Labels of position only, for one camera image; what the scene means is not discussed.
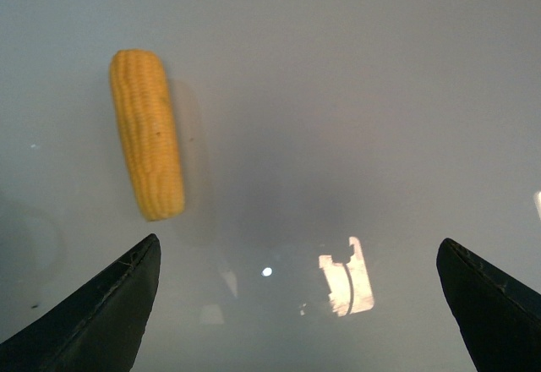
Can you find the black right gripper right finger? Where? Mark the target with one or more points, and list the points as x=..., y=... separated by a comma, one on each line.
x=498, y=316

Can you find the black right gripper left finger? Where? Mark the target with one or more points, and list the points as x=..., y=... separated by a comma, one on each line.
x=100, y=326

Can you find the yellow corn cob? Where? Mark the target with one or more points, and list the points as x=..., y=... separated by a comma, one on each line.
x=147, y=132

